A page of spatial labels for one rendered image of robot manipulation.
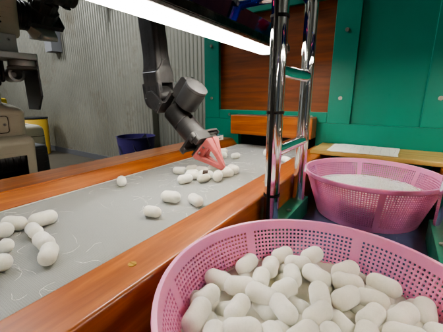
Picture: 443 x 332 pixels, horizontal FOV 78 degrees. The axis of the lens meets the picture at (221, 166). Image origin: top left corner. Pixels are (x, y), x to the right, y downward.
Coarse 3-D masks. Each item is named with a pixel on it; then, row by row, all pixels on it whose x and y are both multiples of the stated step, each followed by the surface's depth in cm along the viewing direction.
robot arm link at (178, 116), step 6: (174, 102) 68; (168, 108) 68; (174, 108) 67; (180, 108) 67; (168, 114) 68; (174, 114) 67; (180, 114) 67; (186, 114) 67; (168, 120) 69; (174, 120) 67; (180, 120) 66; (174, 126) 68
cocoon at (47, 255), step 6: (42, 246) 31; (48, 246) 30; (54, 246) 31; (42, 252) 30; (48, 252) 30; (54, 252) 30; (42, 258) 29; (48, 258) 29; (54, 258) 30; (42, 264) 29; (48, 264) 30
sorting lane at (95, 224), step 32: (192, 160) 81; (224, 160) 81; (256, 160) 81; (96, 192) 54; (128, 192) 54; (160, 192) 54; (192, 192) 54; (224, 192) 54; (64, 224) 40; (96, 224) 40; (128, 224) 40; (160, 224) 40; (32, 256) 32; (64, 256) 32; (96, 256) 32; (0, 288) 27; (32, 288) 27; (0, 320) 23
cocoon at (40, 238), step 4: (40, 232) 34; (44, 232) 34; (32, 236) 33; (36, 236) 33; (40, 236) 33; (44, 236) 33; (48, 236) 33; (52, 236) 33; (32, 240) 33; (36, 240) 33; (40, 240) 32; (44, 240) 32; (48, 240) 32; (52, 240) 33; (36, 244) 32; (40, 244) 32
